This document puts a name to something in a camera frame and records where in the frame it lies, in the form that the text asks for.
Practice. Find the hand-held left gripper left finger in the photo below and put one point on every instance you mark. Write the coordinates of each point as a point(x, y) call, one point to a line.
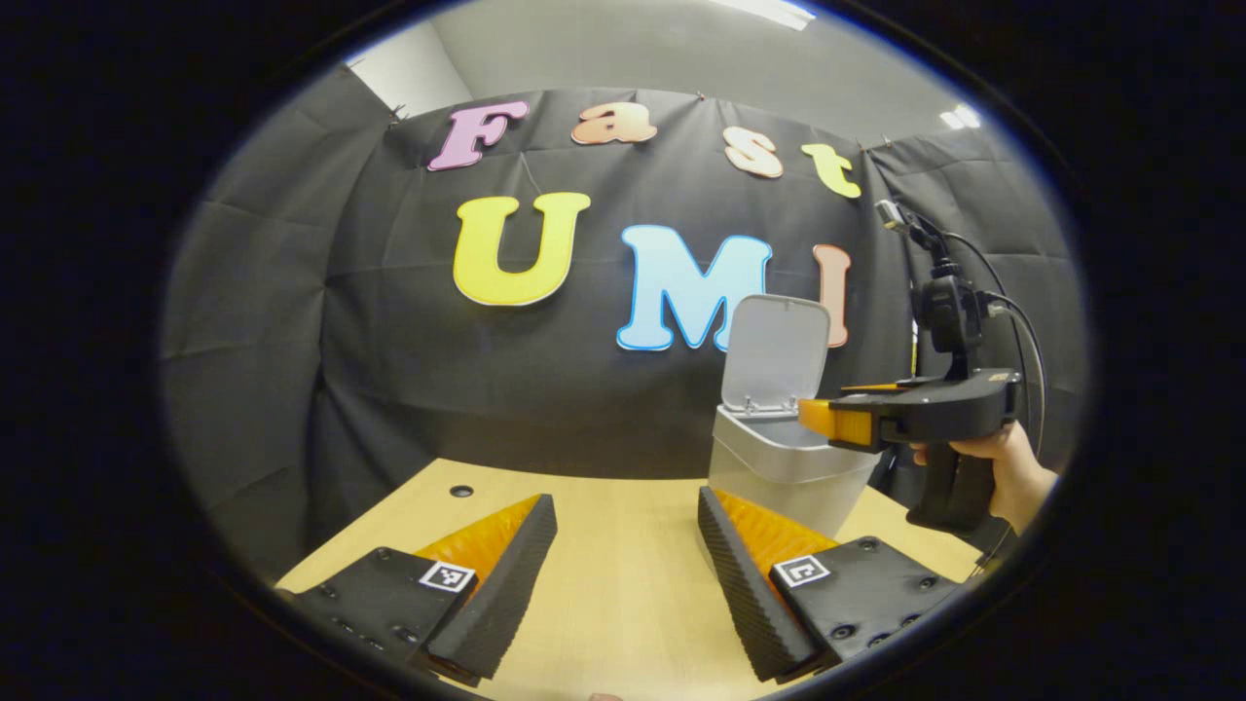
point(511, 594)

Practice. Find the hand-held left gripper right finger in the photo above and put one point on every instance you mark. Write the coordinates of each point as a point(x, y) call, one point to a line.
point(745, 594)

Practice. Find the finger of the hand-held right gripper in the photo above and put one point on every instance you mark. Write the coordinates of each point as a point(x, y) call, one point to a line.
point(876, 387)
point(842, 421)

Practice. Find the white desktop garbage bin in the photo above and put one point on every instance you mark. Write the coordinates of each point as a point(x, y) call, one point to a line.
point(779, 467)

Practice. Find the wooden desktop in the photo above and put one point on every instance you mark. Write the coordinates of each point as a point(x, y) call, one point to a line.
point(623, 584)

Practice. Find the small ceiling light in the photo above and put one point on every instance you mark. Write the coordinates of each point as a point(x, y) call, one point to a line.
point(961, 117)

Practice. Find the long ceiling light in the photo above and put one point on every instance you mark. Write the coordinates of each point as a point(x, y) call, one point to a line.
point(769, 10)

